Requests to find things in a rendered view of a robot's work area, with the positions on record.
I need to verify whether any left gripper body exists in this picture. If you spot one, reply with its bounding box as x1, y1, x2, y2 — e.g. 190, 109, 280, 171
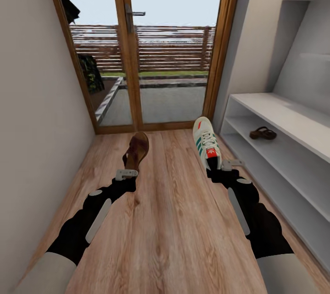
112, 178, 136, 198

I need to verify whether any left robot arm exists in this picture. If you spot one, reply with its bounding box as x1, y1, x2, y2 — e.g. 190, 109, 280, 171
12, 169, 139, 294

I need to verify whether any sandal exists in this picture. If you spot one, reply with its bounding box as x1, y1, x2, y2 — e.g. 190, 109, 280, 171
122, 132, 149, 179
249, 127, 276, 140

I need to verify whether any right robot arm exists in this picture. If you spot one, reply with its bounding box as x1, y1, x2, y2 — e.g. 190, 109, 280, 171
206, 159, 320, 294

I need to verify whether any gym shoe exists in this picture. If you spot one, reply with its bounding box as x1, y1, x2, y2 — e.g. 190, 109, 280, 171
192, 116, 223, 170

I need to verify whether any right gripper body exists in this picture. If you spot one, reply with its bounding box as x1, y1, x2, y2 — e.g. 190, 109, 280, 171
211, 169, 239, 186

